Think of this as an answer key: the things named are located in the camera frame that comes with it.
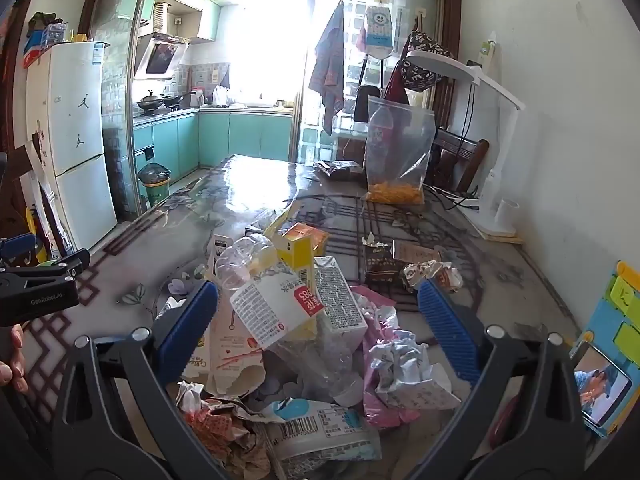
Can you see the black wok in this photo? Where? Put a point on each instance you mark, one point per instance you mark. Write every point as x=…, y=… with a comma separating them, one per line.
x=149, y=102

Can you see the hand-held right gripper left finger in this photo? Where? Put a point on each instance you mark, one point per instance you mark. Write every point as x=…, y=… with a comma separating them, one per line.
x=185, y=320

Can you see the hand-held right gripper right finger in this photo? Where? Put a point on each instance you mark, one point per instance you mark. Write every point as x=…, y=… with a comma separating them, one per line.
x=445, y=325

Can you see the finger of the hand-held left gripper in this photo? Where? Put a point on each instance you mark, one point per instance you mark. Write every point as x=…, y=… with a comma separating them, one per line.
x=17, y=247
x=75, y=261

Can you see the white power strip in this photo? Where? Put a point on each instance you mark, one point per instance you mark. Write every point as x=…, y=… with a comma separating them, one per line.
x=460, y=202

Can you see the white milk carton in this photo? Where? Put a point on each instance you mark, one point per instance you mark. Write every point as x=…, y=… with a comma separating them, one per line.
x=337, y=295

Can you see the crushed clear plastic bottle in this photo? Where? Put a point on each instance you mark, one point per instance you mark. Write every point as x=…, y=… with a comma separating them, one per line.
x=325, y=370
x=242, y=260

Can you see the dark brown tissue pack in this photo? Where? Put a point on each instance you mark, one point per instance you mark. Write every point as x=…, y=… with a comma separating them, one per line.
x=381, y=262

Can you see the white black label carton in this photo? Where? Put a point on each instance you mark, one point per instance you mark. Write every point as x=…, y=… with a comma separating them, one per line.
x=219, y=255

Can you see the carved dark wooden chair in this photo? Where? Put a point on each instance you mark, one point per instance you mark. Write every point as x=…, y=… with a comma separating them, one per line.
x=20, y=165

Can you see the clear plastic wrapper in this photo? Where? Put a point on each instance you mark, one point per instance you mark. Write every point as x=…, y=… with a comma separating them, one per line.
x=325, y=212

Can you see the white cup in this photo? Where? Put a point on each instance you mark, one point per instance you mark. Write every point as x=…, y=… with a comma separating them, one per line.
x=507, y=215

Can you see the teal kitchen base cabinets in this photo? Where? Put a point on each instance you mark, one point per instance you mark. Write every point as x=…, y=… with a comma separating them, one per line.
x=220, y=135

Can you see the patterned wrapper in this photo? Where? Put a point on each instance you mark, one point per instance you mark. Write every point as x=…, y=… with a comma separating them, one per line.
x=430, y=275

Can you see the dark red flat case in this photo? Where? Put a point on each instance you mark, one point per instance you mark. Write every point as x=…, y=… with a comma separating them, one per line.
x=502, y=425

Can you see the yellow bag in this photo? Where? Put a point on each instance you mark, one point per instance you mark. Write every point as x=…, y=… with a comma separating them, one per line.
x=36, y=230

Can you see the white blue barcode bag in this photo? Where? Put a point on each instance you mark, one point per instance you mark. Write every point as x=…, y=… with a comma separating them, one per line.
x=320, y=435

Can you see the range hood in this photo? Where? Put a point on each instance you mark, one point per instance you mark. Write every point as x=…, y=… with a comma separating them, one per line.
x=160, y=57

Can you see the blue red hanging towel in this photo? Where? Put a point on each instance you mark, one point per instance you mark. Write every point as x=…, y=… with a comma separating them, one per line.
x=327, y=70

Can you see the brown cardboard piece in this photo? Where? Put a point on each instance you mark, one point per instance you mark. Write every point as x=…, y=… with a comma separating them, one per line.
x=415, y=251

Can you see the person's left hand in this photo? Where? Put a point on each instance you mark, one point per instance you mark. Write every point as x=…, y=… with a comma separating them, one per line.
x=12, y=360

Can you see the white paper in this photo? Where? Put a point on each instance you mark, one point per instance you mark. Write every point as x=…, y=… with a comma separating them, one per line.
x=425, y=392

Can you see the white blue smiley bag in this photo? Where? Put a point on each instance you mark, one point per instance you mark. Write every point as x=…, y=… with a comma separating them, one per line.
x=377, y=32

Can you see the green kitchen trash bin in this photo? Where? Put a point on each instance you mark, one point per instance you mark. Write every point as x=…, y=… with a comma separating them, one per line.
x=154, y=185

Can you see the red white wrapper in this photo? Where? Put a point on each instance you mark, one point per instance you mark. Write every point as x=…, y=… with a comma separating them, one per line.
x=215, y=425

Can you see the white desk lamp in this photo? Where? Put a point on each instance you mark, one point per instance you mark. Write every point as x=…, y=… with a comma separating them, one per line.
x=500, y=160

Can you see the dark green cloth bundle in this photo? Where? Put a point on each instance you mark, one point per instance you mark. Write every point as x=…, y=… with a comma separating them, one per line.
x=40, y=22

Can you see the black handbag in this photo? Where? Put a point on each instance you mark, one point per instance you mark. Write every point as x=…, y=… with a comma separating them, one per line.
x=366, y=102

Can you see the blue red carton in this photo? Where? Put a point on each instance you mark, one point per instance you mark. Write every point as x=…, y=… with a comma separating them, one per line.
x=35, y=52

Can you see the black white patterned bag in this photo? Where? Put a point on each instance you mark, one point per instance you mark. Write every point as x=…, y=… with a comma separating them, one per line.
x=425, y=67

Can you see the small yellow carton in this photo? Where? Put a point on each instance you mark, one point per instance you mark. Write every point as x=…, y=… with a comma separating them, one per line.
x=295, y=260

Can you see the clear plastic container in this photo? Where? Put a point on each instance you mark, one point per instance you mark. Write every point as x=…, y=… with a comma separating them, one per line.
x=55, y=32

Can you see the white refrigerator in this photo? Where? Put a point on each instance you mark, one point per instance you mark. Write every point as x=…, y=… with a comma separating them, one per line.
x=75, y=135

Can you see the teal wall cabinet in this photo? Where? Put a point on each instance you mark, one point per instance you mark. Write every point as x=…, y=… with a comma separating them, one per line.
x=207, y=22

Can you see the pink wrapper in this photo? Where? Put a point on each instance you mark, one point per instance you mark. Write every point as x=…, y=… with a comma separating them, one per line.
x=385, y=412

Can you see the plastic bottle pink label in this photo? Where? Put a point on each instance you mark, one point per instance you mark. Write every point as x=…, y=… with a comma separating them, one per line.
x=381, y=127

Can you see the black frying pan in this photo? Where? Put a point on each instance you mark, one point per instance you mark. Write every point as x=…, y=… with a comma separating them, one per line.
x=172, y=100

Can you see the dark red hanging cloth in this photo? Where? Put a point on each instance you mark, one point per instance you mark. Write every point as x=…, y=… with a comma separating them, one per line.
x=395, y=87

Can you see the white carton red label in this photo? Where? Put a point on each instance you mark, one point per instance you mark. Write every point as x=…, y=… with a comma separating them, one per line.
x=270, y=305

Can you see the cream snack box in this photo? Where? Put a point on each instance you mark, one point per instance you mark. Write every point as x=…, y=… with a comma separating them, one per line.
x=225, y=360

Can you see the zip bag with orange snacks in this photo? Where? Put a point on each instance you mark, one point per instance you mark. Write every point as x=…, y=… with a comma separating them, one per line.
x=400, y=160

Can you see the dark snack packet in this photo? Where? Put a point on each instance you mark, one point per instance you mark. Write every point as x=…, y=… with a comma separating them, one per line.
x=340, y=170

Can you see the white green wall device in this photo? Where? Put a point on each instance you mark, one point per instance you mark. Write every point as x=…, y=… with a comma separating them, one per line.
x=486, y=49

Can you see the plain wooden chair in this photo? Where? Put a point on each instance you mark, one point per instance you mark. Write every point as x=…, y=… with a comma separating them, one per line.
x=460, y=155

